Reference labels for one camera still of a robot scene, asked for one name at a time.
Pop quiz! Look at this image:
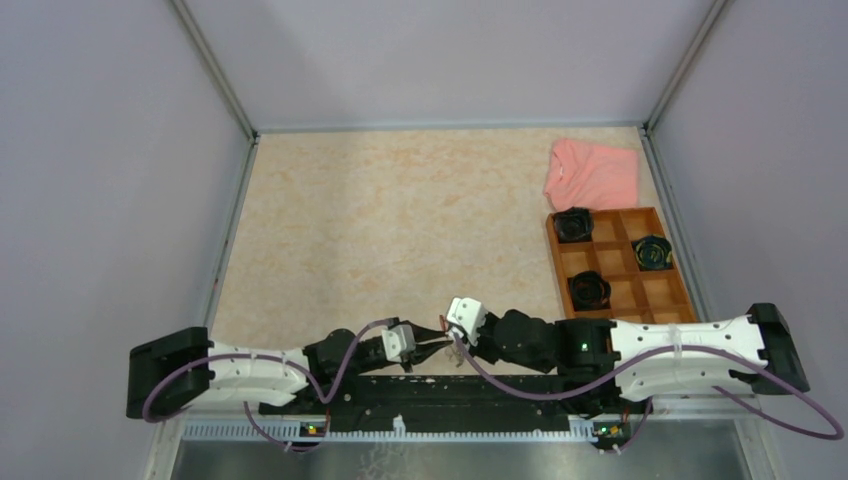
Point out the metal keyring with red handle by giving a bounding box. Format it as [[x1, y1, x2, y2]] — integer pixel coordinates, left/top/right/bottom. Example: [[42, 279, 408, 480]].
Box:
[[439, 314, 467, 369]]

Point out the black coil top left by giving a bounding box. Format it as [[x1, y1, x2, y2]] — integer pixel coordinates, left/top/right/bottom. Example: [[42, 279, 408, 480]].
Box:
[[552, 207, 594, 244]]

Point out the aluminium frame right rail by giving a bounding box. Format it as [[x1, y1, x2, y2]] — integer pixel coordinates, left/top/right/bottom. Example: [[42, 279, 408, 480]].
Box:
[[639, 0, 734, 322]]

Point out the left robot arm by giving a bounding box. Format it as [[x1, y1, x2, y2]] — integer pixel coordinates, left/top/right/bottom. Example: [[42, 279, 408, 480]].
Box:
[[125, 318, 452, 423]]

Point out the purple cable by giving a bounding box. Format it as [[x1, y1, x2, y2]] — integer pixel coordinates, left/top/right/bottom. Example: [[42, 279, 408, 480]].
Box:
[[140, 317, 399, 455], [450, 331, 846, 442]]

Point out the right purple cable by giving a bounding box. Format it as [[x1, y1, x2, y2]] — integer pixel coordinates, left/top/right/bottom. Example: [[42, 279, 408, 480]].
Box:
[[450, 331, 846, 442]]

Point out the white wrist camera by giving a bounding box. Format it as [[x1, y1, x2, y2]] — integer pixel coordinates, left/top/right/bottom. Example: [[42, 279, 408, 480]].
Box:
[[381, 324, 416, 363], [445, 297, 488, 346]]

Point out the black red coil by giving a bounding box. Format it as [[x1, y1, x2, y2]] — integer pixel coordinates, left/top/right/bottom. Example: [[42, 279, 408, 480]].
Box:
[[568, 270, 612, 311]]

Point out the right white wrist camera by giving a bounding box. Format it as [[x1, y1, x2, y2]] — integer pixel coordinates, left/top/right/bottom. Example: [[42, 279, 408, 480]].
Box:
[[445, 297, 488, 346]]

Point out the aluminium frame rail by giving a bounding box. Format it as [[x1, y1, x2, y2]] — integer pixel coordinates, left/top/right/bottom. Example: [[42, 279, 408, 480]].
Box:
[[639, 0, 734, 322], [165, 0, 261, 372]]

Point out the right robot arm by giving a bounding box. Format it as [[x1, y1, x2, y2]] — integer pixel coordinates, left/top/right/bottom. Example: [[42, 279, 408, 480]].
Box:
[[457, 303, 812, 412]]

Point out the pink folded cloth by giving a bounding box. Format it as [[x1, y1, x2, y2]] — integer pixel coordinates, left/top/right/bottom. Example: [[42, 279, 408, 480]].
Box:
[[543, 138, 640, 212]]

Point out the aluminium frame left rail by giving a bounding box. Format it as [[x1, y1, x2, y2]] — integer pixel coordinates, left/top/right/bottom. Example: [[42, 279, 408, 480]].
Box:
[[165, 0, 261, 372]]

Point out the wooden compartment tray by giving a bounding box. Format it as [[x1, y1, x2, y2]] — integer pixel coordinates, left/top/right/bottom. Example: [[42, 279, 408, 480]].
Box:
[[545, 207, 697, 324]]

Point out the white slotted cable duct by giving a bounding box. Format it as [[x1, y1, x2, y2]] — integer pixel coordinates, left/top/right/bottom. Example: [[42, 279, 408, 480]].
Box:
[[182, 416, 598, 443]]

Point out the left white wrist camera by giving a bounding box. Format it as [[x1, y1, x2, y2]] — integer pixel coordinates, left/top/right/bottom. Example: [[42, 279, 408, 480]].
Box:
[[381, 324, 416, 363]]

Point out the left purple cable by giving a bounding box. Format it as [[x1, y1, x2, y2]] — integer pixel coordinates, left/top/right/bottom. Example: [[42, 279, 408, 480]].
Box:
[[140, 317, 399, 455]]

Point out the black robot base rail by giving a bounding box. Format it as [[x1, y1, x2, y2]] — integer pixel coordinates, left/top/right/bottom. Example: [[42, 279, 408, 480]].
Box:
[[258, 375, 646, 434]]

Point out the black yellow coil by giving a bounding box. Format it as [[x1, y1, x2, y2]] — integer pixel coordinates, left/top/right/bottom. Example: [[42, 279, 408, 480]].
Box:
[[631, 235, 673, 271]]

